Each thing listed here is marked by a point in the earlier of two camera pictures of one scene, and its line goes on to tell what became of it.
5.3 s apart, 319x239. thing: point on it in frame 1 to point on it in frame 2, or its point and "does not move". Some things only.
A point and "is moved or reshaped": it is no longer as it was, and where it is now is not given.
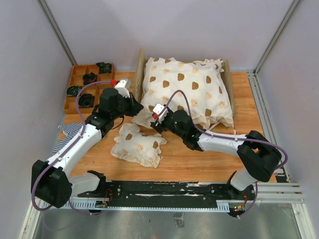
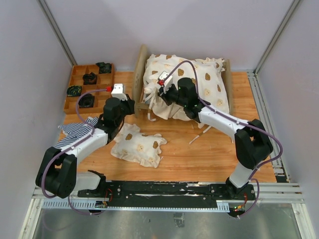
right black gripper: (156, 125) to (165, 96)
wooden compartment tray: (89, 97) does not move
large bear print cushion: (198, 86) is moved or reshaped
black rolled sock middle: (89, 78) does not move
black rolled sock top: (104, 68) does not move
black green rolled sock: (73, 90) does not move
